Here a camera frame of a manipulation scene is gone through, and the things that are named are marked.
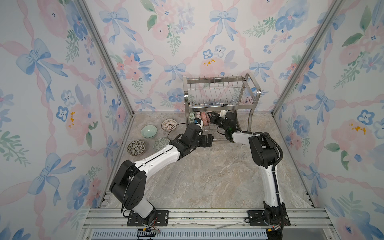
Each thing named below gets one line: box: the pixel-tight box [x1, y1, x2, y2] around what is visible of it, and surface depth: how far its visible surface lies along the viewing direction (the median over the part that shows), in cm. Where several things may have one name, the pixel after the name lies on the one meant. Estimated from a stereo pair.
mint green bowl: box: [140, 124, 158, 139], surface depth 106 cm
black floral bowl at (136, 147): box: [127, 139, 146, 156], surface depth 100 cm
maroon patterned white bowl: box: [161, 118, 178, 131], surface depth 112 cm
